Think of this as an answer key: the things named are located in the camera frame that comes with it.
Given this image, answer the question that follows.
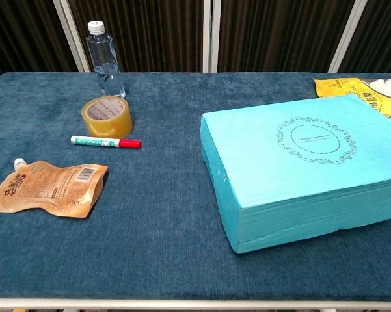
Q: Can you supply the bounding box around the teal shoe box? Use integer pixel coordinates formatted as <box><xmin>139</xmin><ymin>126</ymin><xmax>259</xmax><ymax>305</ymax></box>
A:
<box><xmin>200</xmin><ymin>93</ymin><xmax>391</xmax><ymax>255</ymax></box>

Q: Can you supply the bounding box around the white metal table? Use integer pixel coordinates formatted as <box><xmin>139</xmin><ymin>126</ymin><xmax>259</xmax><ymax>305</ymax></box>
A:
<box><xmin>0</xmin><ymin>296</ymin><xmax>391</xmax><ymax>312</ymax></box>

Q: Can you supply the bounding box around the clear plastic water bottle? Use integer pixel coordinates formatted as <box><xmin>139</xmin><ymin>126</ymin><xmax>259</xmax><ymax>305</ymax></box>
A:
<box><xmin>85</xmin><ymin>20</ymin><xmax>127</xmax><ymax>99</ymax></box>

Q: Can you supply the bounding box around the white marker with red cap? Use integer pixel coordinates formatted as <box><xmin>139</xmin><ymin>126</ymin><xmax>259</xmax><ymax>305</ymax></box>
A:
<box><xmin>70</xmin><ymin>135</ymin><xmax>142</xmax><ymax>150</ymax></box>

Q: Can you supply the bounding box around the yellow marshmallow bag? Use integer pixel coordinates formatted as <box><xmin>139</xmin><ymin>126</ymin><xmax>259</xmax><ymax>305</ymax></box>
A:
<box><xmin>313</xmin><ymin>77</ymin><xmax>391</xmax><ymax>127</ymax></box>

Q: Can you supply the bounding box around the dark pleated partition panel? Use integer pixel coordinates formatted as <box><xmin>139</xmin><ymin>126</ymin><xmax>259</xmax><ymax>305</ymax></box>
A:
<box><xmin>210</xmin><ymin>0</ymin><xmax>368</xmax><ymax>73</ymax></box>
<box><xmin>327</xmin><ymin>0</ymin><xmax>391</xmax><ymax>75</ymax></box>
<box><xmin>53</xmin><ymin>0</ymin><xmax>213</xmax><ymax>73</ymax></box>
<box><xmin>0</xmin><ymin>0</ymin><xmax>85</xmax><ymax>86</ymax></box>

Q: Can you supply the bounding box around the orange spouted drink pouch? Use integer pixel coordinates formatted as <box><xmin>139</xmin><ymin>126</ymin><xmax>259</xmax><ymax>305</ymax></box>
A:
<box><xmin>0</xmin><ymin>158</ymin><xmax>109</xmax><ymax>219</ymax></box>

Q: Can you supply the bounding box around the dark blue table top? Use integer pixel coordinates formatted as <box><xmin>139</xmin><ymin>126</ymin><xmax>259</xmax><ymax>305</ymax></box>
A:
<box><xmin>0</xmin><ymin>71</ymin><xmax>391</xmax><ymax>302</ymax></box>

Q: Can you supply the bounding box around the yellowish packing tape roll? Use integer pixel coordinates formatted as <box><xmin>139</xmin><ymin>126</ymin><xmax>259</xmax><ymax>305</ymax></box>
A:
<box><xmin>81</xmin><ymin>96</ymin><xmax>133</xmax><ymax>138</ymax></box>

